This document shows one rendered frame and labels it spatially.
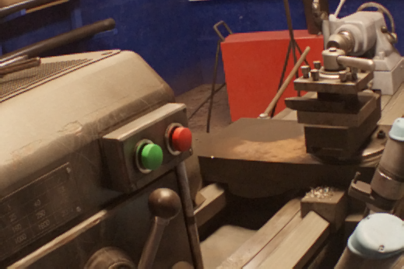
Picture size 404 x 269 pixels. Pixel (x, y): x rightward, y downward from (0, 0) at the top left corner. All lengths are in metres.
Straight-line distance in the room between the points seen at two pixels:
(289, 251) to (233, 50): 3.27
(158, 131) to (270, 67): 3.71
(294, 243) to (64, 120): 0.72
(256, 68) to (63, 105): 3.78
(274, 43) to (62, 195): 3.79
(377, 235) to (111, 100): 0.38
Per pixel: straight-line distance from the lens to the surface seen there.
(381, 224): 0.75
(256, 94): 4.39
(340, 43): 1.97
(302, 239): 1.22
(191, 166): 0.99
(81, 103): 0.62
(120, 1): 5.53
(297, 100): 1.33
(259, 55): 4.32
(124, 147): 0.60
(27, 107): 0.59
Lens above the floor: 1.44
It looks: 16 degrees down
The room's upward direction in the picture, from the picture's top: 8 degrees counter-clockwise
